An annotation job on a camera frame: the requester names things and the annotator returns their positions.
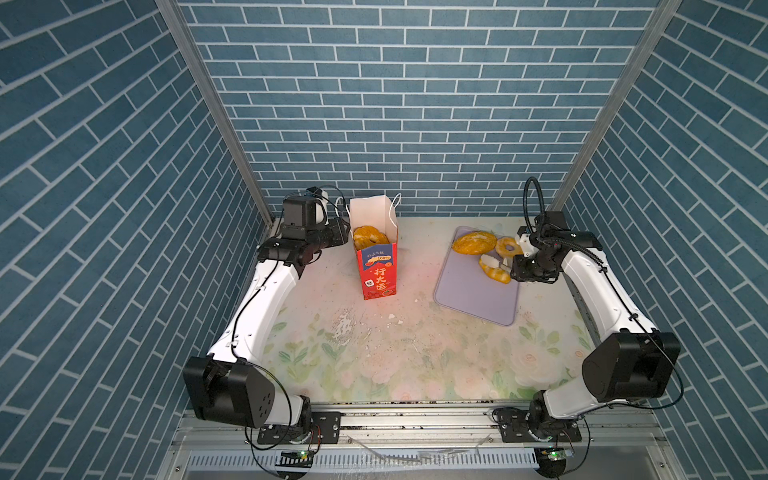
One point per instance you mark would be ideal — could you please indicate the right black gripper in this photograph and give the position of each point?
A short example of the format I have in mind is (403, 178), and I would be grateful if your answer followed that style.
(520, 272)

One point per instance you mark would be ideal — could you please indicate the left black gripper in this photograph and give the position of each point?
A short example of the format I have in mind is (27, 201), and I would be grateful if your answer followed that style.
(338, 234)

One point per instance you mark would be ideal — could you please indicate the long yellow bread stick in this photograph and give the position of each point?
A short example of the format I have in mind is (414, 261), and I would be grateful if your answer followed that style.
(495, 273)

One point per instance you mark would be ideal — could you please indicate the red white paper bag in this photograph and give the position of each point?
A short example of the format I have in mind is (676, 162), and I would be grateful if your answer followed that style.
(377, 266)

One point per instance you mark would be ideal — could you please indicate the long seeded bread loaf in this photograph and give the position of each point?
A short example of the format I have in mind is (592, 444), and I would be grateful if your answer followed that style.
(475, 243)

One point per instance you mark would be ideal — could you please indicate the braided wreath bread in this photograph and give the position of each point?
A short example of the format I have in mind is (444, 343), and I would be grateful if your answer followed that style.
(368, 236)

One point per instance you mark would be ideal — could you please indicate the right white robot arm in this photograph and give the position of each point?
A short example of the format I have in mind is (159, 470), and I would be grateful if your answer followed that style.
(632, 361)

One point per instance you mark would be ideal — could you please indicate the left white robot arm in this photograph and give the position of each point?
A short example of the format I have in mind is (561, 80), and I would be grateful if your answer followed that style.
(229, 384)

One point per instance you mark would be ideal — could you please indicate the lavender plastic tray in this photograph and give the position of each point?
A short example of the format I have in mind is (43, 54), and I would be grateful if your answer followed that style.
(464, 287)

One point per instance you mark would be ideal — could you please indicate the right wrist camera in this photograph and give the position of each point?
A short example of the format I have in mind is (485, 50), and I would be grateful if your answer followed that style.
(524, 241)

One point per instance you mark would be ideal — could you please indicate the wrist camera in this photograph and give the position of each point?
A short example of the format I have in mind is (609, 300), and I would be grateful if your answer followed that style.
(306, 210)
(524, 241)

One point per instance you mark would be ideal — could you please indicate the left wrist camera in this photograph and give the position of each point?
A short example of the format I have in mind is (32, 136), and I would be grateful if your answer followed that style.
(306, 210)

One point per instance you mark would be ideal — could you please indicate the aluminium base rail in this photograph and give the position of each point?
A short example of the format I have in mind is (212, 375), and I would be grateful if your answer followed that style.
(427, 441)

